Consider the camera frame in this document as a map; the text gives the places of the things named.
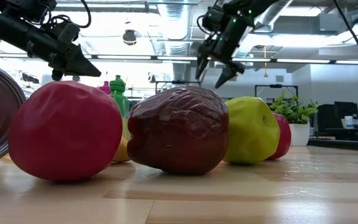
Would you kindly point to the green plastic squeeze bottle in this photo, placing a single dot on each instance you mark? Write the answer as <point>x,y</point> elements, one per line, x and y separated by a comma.
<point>118,93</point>

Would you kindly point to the slanted silver ventilation duct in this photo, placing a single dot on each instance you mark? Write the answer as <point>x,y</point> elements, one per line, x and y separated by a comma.
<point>272,15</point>

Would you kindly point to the green toy apple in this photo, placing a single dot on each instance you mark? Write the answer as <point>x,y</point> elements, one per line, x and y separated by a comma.
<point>250,130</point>

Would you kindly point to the grey wall vent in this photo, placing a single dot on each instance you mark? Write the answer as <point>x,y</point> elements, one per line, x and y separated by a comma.
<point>279,78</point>

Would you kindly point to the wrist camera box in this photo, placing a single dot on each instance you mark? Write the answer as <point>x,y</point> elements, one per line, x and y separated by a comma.
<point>26,7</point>
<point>213,20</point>

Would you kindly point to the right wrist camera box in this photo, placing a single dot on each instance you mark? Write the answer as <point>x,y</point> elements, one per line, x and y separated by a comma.
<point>213,20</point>

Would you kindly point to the black desk with screens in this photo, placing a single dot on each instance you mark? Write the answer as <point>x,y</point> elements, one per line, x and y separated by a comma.
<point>331,118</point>

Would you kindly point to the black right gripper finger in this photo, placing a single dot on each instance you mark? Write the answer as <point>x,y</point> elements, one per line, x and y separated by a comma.
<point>204,59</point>
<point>232,70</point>

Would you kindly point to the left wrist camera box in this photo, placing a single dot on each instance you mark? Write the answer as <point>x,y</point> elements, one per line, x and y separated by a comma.
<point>26,7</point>

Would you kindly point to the pink plastic squeeze bottle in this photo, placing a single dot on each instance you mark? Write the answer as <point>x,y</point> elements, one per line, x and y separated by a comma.
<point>105,88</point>

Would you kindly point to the white cup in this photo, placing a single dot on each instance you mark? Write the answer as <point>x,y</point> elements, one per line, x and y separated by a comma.
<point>349,122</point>

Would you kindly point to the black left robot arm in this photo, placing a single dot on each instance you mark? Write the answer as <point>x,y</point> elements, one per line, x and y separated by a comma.
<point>5,26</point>

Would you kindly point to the black background rig frame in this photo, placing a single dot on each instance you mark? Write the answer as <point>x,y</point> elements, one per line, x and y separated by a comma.
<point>275,86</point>

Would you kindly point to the long ceiling light strip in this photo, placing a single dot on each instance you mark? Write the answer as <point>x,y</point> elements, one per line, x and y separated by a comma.
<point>120,57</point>

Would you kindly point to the yellow toy pear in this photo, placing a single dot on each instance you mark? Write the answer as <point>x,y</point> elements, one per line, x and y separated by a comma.
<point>121,152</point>

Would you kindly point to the dark red wrinkled toy apple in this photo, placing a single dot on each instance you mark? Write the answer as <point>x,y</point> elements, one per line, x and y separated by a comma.
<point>179,130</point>

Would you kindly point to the black ceiling spotlight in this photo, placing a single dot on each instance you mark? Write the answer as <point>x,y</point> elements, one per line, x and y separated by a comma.
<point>129,36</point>

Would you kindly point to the small potted green plant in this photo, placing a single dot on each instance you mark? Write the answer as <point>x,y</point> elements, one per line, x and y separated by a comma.
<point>294,109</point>

